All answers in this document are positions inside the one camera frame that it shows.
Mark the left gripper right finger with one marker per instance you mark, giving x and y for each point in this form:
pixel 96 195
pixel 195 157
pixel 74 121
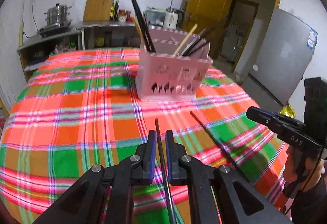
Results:
pixel 177 168

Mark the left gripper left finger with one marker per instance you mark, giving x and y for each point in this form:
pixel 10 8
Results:
pixel 144 172

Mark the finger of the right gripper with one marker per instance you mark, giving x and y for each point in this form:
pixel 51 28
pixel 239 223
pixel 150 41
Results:
pixel 265 117

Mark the light wooden chopstick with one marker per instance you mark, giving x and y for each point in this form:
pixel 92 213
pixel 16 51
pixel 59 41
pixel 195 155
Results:
pixel 137 27
pixel 184 40

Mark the steel kitchen table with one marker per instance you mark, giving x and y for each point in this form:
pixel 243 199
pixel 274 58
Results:
pixel 83 25

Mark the person's right hand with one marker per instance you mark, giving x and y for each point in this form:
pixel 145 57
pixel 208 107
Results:
pixel 301 173

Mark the grey refrigerator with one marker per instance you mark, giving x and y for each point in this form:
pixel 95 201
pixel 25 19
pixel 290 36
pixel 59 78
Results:
pixel 271 76

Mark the plaid tablecloth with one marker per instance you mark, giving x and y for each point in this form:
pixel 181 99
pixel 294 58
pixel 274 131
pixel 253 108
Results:
pixel 82 109

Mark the pink utensil basket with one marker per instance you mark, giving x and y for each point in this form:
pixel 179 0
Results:
pixel 163 77

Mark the yellow wooden door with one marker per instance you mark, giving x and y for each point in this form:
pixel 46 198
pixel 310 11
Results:
pixel 207 13

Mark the white electric kettle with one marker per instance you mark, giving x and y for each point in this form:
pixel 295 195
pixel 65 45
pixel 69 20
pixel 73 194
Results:
pixel 173 18

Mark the small pink basket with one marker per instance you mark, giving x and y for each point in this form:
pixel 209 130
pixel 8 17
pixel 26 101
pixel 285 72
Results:
pixel 62 48

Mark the red lidded jar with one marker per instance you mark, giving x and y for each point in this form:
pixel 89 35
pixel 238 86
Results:
pixel 123 15

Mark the wooden side shelf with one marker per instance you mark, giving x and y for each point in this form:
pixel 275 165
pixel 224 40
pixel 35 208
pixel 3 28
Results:
pixel 35 51

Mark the dark sauce bottle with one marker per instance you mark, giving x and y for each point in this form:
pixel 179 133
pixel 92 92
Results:
pixel 115 10

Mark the wooden cutting board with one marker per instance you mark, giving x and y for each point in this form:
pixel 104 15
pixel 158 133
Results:
pixel 97 10

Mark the induction cooker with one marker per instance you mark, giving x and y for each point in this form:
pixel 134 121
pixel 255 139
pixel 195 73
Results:
pixel 54 29

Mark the steel steamer pot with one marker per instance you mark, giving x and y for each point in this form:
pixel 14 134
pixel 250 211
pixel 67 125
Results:
pixel 57 14

